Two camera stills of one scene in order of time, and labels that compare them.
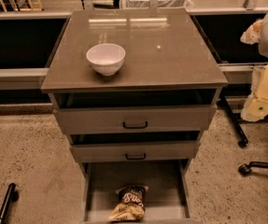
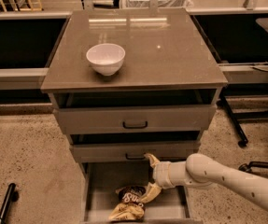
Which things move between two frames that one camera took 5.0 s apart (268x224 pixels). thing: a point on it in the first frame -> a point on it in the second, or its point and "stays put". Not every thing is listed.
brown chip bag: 131,204 stays put
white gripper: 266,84 -> 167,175
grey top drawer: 139,113 stays put
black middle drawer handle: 135,158 stays put
